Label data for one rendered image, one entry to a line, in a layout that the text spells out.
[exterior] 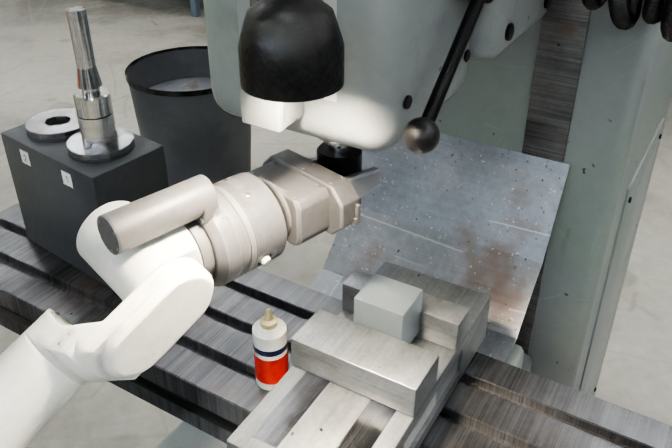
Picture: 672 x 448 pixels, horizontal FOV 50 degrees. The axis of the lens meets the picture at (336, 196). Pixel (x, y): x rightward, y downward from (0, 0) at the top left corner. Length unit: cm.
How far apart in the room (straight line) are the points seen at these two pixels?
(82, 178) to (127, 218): 41
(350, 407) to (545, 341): 54
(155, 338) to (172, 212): 10
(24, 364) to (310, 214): 27
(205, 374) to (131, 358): 33
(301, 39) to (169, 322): 26
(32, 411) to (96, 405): 166
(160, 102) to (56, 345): 207
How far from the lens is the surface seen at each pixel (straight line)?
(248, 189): 65
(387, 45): 57
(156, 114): 267
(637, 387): 241
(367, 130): 60
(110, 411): 226
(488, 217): 109
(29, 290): 112
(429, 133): 57
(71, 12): 97
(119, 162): 100
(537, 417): 89
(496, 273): 108
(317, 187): 68
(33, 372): 62
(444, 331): 83
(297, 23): 46
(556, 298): 119
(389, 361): 77
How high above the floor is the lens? 160
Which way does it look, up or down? 31 degrees down
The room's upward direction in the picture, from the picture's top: straight up
